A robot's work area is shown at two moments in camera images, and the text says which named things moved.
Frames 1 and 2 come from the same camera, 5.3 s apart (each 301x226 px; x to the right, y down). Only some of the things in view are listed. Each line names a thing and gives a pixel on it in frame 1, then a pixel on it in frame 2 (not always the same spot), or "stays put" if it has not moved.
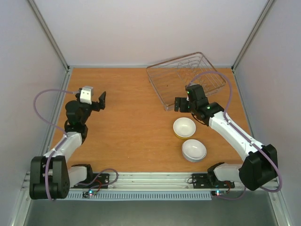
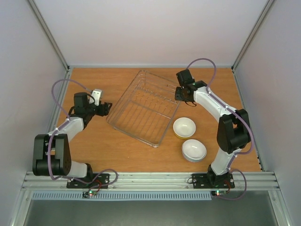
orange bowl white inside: (184, 127) stays put
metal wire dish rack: (170, 78) to (146, 109)
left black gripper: (102, 101) to (105, 109)
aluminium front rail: (144, 181) stays put
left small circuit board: (86, 194) stays put
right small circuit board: (218, 192) stays put
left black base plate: (98, 181) stays put
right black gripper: (184, 103) to (178, 94)
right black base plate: (201, 181) stays put
